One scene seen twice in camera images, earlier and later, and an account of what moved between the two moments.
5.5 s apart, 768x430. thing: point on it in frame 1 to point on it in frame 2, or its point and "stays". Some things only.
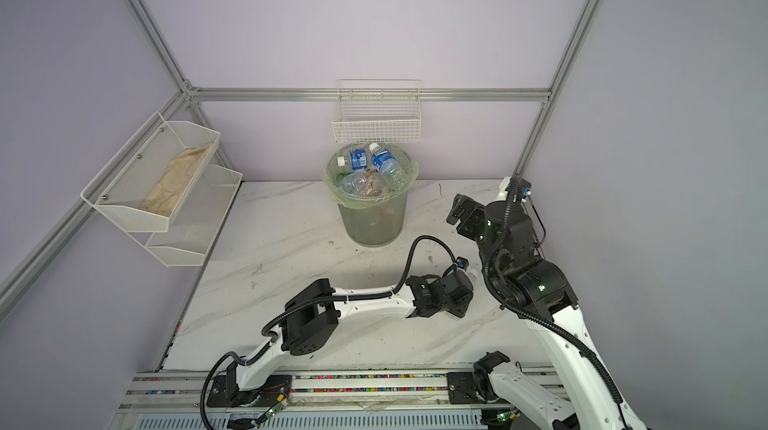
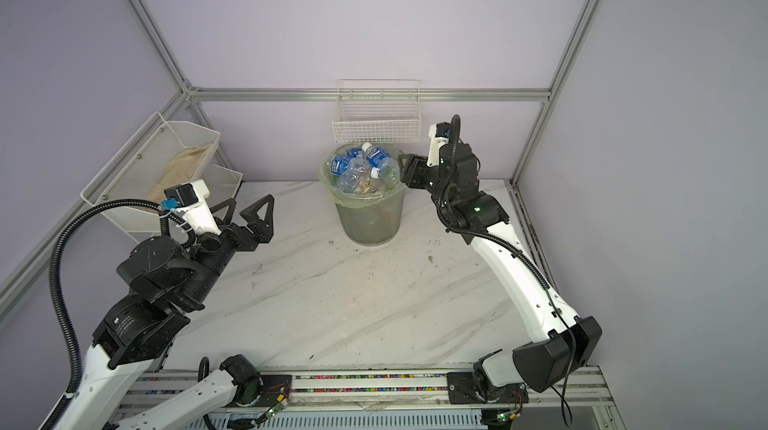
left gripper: x=462 y=306 to x=247 y=242
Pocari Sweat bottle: x=392 y=175 stays
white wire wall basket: x=377 y=111 stays
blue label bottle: x=474 y=273 to x=339 y=165
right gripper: x=470 y=210 to x=411 y=166
